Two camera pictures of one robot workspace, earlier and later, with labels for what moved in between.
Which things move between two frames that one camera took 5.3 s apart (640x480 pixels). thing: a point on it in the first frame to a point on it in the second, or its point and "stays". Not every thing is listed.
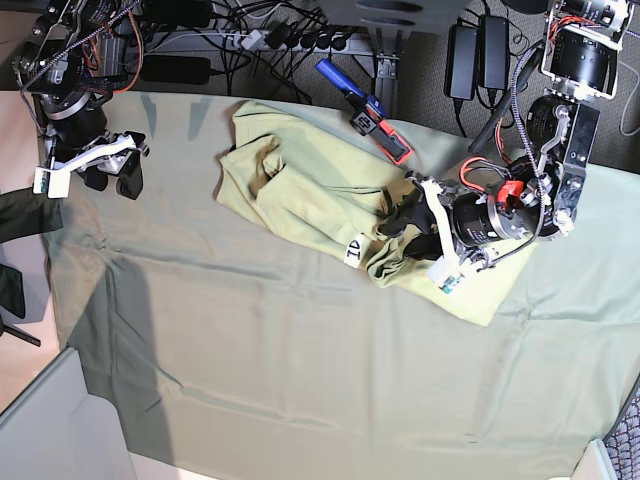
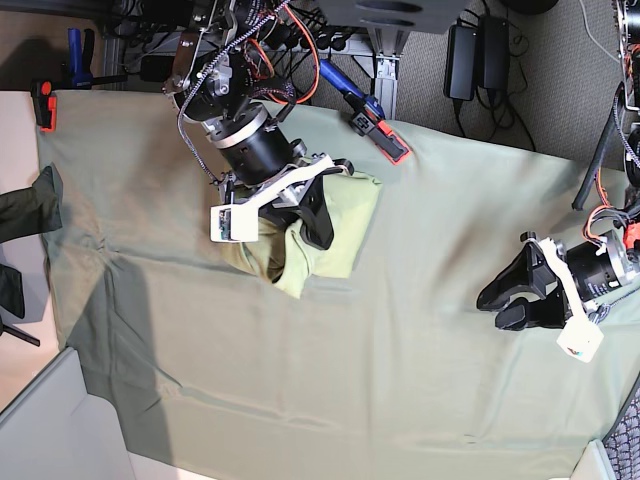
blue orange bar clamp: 370,119 stays
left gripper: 117,154 to 298,190
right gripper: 467,218 to 532,273
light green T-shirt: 332,186 to 282,254
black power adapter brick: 461,62 stays
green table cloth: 221,349 stays
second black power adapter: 493,42 stays
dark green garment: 24,213 stays
